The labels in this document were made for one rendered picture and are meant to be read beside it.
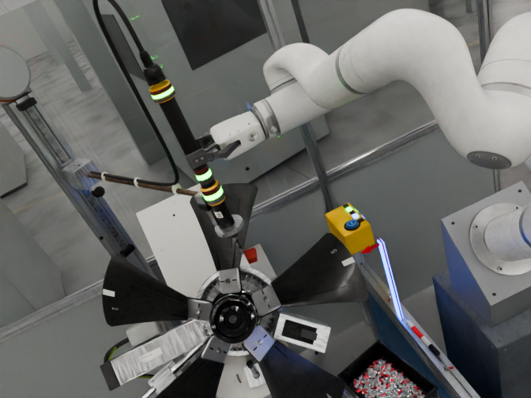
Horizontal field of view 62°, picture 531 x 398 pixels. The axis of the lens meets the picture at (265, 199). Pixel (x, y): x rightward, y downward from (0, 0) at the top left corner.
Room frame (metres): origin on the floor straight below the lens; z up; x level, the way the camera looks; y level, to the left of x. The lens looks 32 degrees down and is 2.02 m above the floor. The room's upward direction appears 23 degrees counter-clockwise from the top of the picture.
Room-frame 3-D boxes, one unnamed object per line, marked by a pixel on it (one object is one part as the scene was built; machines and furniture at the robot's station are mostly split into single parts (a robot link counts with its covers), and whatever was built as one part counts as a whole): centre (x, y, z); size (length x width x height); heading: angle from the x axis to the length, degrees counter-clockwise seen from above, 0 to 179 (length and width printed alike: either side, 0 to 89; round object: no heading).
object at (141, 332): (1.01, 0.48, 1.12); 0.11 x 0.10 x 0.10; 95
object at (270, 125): (0.88, -0.07, 1.65); 0.09 x 0.03 x 0.08; 5
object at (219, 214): (0.87, 0.10, 1.64); 0.04 x 0.04 x 0.46
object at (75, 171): (1.35, 0.51, 1.53); 0.10 x 0.07 x 0.08; 40
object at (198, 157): (0.83, 0.08, 1.65); 0.07 x 0.03 x 0.03; 95
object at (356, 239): (1.19, -0.23, 1.02); 0.16 x 0.10 x 0.11; 5
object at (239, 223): (0.87, 0.11, 1.49); 0.09 x 0.07 x 0.10; 40
